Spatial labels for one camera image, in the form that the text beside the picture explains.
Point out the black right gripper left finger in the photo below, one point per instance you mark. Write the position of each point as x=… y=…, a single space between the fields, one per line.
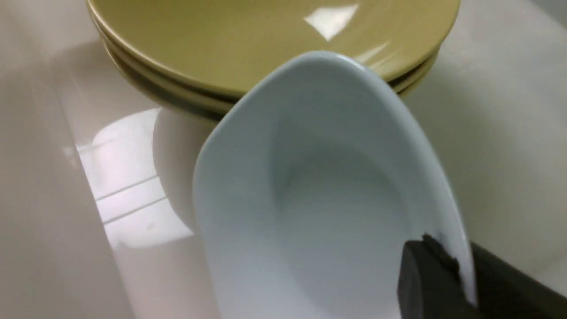
x=429 y=284

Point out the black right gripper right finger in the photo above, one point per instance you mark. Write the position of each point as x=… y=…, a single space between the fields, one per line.
x=504 y=292

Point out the white dish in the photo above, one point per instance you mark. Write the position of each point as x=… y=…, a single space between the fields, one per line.
x=306 y=191

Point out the yellow noodle bowl in tub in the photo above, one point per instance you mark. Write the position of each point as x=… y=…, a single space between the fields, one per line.
x=438 y=15

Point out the lower yellow noodle bowl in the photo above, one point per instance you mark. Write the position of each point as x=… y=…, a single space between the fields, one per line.
x=177 y=99

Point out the white plastic tub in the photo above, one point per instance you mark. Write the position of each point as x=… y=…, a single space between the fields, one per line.
x=95 y=176

